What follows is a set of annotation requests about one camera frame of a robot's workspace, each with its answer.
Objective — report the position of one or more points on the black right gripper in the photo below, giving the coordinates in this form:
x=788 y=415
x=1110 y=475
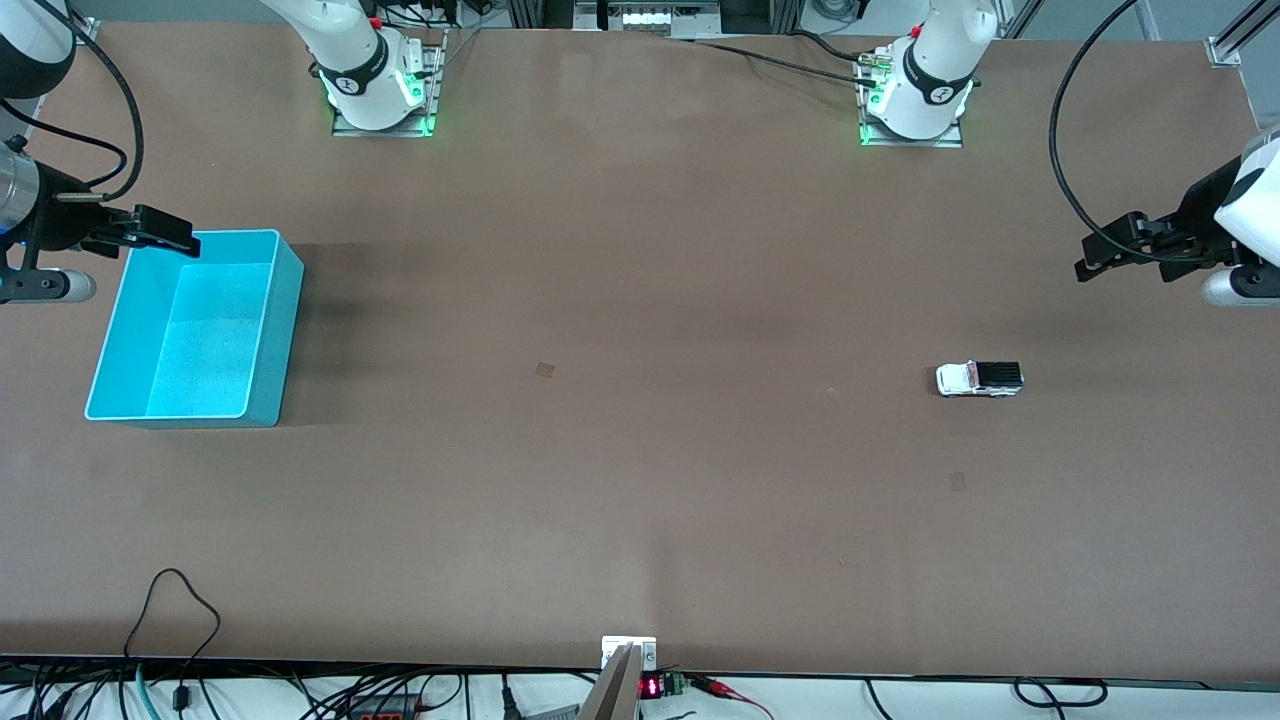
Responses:
x=62 y=222

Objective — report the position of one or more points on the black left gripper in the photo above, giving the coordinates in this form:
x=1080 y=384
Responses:
x=1197 y=217

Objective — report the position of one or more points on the white jeep toy black roof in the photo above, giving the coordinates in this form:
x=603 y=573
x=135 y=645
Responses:
x=958 y=379

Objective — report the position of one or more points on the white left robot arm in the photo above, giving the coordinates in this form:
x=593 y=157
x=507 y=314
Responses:
x=930 y=70

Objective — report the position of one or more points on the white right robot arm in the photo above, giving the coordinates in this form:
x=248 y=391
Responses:
x=360 y=60

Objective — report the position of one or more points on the turquoise plastic bin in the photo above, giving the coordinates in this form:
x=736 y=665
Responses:
x=200 y=340

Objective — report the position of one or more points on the silver device with lights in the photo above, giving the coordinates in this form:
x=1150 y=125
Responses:
x=650 y=17

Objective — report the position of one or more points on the orange power strip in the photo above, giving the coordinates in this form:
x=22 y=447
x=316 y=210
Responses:
x=380 y=712

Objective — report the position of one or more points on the red clip lead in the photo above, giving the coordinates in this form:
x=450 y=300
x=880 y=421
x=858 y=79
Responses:
x=725 y=688

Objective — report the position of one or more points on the green terminal block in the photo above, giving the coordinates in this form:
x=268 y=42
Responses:
x=673 y=684

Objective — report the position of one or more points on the red led display module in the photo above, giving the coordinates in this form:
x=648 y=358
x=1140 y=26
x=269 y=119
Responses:
x=650 y=687

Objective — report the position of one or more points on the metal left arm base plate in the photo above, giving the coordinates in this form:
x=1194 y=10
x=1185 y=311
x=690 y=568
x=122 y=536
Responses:
x=950 y=140

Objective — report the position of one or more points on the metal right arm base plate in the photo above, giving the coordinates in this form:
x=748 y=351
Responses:
x=345 y=125

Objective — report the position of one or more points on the white mount plate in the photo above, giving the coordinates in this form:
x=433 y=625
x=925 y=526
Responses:
x=615 y=645

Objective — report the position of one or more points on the grey camera mount arm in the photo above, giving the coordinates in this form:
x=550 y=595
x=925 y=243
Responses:
x=610 y=695

